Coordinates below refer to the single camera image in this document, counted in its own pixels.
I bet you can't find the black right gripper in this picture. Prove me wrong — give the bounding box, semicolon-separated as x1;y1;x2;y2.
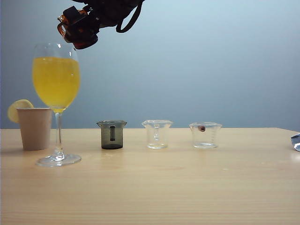
62;0;145;47

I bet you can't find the amber measuring cup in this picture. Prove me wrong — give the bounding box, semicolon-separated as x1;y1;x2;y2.
57;6;99;50

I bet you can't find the beige paper cup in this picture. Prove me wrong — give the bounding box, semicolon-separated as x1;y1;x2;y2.
16;107;53;151

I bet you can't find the dark grey measuring cup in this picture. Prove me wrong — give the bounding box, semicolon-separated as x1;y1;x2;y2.
96;120;128;150

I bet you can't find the clear measuring cup brown spot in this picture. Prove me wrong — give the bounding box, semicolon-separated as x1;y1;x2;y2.
188;122;223;149

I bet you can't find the wine glass with juice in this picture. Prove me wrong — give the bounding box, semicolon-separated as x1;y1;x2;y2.
31;43;82;168

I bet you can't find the yellow lemon slice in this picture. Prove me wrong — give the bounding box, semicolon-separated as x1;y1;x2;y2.
7;99;34;124

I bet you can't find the silver foil piece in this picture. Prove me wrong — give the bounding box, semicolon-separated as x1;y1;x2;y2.
290;133;300;152

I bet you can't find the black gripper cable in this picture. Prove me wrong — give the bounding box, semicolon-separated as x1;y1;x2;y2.
115;0;144;34

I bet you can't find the clear measuring cup with handle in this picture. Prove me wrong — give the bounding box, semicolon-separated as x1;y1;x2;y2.
141;120;173;150

